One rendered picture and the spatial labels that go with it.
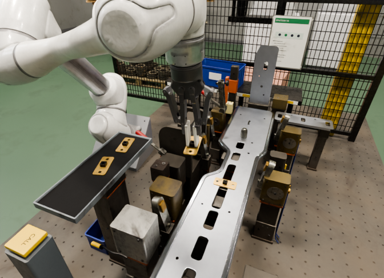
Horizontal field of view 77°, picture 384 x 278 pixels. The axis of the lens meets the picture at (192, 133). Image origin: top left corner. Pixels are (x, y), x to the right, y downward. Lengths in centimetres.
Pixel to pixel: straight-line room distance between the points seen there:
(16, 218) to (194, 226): 193
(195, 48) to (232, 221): 54
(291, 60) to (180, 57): 125
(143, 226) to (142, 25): 50
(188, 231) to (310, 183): 88
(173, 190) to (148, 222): 15
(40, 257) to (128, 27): 54
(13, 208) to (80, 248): 149
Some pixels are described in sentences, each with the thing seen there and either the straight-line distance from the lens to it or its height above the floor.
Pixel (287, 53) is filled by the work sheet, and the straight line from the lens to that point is 172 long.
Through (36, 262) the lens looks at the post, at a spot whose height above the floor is 112.
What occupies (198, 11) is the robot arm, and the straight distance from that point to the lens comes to 50.
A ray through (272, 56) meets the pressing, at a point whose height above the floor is 129.
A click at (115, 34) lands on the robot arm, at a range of 35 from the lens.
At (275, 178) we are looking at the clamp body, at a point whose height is 105.
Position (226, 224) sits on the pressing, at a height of 100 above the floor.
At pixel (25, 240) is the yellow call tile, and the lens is 69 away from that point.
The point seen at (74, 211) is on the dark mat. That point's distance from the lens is 70.
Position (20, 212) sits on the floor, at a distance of 256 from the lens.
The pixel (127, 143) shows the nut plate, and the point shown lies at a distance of 86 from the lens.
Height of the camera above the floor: 165
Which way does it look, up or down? 33 degrees down
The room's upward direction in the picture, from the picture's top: straight up
